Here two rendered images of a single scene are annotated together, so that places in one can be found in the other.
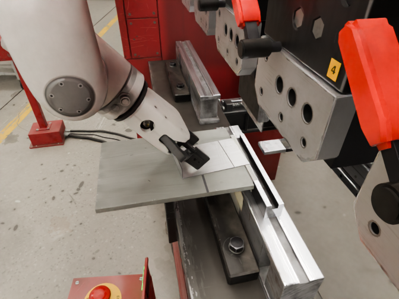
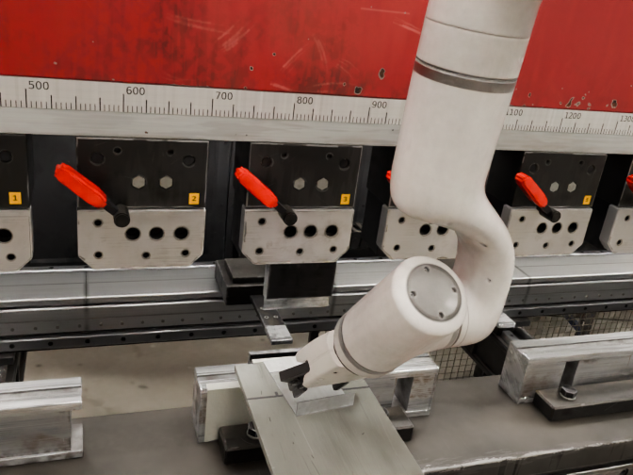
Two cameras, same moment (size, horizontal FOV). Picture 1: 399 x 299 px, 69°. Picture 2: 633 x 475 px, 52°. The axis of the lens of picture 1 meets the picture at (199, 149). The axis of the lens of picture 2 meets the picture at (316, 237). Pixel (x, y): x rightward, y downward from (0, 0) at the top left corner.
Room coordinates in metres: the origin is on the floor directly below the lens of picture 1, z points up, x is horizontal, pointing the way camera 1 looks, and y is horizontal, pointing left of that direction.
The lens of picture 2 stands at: (0.56, 0.74, 1.55)
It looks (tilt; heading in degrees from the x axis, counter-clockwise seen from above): 22 degrees down; 261
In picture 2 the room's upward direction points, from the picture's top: 7 degrees clockwise
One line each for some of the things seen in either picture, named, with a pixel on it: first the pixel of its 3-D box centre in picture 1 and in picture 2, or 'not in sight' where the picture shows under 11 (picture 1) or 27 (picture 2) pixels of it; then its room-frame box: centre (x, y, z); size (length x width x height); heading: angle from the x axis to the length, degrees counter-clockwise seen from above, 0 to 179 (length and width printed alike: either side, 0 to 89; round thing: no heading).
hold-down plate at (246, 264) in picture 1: (220, 209); (318, 434); (0.39, -0.04, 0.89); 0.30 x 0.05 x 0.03; 12
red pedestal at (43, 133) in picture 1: (30, 92); not in sight; (1.86, 1.20, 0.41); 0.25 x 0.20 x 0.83; 102
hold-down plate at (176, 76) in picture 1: (176, 79); not in sight; (1.02, 0.09, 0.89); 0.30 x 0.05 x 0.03; 12
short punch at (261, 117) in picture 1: (254, 92); (300, 279); (0.44, -0.09, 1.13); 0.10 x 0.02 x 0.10; 12
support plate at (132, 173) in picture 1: (171, 164); (320, 418); (0.41, 0.05, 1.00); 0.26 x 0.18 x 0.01; 102
